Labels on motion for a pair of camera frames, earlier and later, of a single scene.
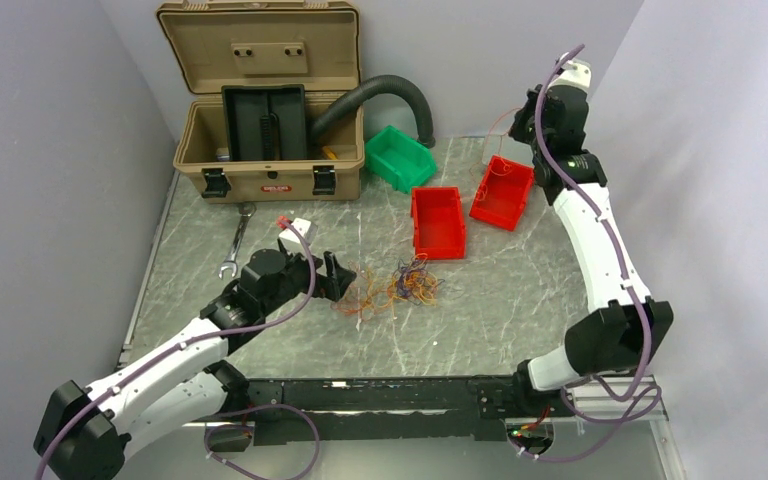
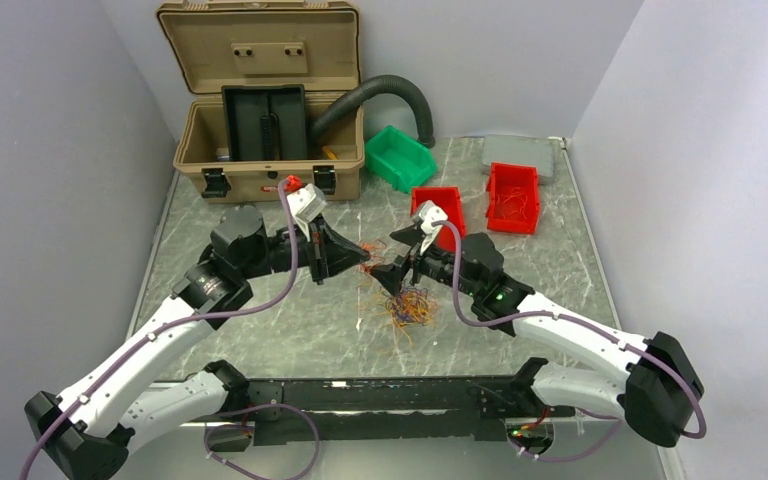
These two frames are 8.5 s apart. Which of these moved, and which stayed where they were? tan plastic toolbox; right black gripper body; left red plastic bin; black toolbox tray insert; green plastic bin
Moved: right black gripper body
Stayed: left red plastic bin; tan plastic toolbox; black toolbox tray insert; green plastic bin
